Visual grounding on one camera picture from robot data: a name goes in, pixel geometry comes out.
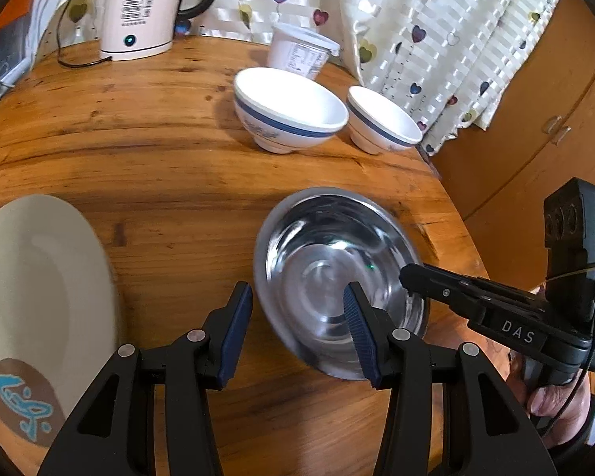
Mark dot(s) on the wooden cabinet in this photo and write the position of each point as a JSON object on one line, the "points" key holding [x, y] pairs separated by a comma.
{"points": [[535, 84]]}

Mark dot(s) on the large white blue-banded bowl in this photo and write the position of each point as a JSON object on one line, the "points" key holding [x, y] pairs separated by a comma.
{"points": [[287, 104]]}

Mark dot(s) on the white electric kettle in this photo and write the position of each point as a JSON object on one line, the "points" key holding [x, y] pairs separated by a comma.
{"points": [[139, 15]]}

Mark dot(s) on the stainless steel bowl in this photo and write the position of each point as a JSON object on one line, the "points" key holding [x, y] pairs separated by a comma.
{"points": [[317, 258]]}

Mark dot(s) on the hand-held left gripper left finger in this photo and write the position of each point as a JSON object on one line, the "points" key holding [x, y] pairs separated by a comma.
{"points": [[235, 337]]}

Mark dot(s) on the small white blue-banded bowl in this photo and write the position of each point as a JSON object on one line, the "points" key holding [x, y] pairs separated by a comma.
{"points": [[384, 119]]}

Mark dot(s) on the heart print striped curtain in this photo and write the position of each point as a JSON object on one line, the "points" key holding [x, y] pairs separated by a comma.
{"points": [[401, 10]]}

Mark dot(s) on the grey-green fish print plate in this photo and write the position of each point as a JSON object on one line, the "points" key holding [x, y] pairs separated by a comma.
{"points": [[34, 282]]}

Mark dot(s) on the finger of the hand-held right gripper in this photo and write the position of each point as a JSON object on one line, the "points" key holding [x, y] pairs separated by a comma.
{"points": [[441, 285]]}

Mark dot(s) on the white plastic tub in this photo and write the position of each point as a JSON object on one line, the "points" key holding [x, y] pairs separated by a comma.
{"points": [[297, 52]]}

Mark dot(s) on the orange-lidded clear storage box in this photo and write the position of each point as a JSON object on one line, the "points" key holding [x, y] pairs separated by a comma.
{"points": [[10, 15]]}

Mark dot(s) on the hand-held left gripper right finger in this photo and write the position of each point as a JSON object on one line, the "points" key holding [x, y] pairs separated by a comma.
{"points": [[359, 334]]}

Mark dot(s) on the person's right hand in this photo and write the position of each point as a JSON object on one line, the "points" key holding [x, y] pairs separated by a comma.
{"points": [[558, 404]]}

